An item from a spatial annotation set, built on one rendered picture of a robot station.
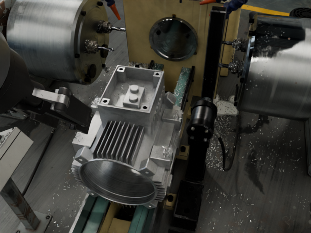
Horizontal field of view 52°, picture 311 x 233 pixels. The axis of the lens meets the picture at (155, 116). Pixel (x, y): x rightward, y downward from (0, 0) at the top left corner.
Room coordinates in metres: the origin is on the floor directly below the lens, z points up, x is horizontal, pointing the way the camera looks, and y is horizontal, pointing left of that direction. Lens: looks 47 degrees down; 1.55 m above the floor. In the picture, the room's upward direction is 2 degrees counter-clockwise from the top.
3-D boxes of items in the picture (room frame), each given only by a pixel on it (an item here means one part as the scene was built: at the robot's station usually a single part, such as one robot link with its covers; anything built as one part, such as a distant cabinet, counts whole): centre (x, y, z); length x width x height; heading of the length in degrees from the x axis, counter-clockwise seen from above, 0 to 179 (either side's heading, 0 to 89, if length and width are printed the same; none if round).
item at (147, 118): (0.46, 0.04, 1.11); 0.12 x 0.11 x 0.07; 165
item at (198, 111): (0.64, -0.19, 0.92); 0.45 x 0.13 x 0.24; 164
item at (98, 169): (0.42, 0.05, 1.02); 0.20 x 0.19 x 0.19; 165
